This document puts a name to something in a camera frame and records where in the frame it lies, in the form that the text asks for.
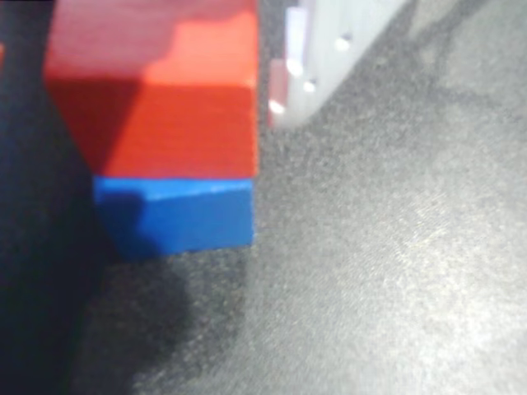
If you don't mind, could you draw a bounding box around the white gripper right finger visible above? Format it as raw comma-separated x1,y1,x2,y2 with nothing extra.
266,0,409,129

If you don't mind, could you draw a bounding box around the red cube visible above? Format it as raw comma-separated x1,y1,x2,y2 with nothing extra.
42,0,261,181

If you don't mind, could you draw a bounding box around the blue cube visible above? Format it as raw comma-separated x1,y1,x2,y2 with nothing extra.
92,175,255,261

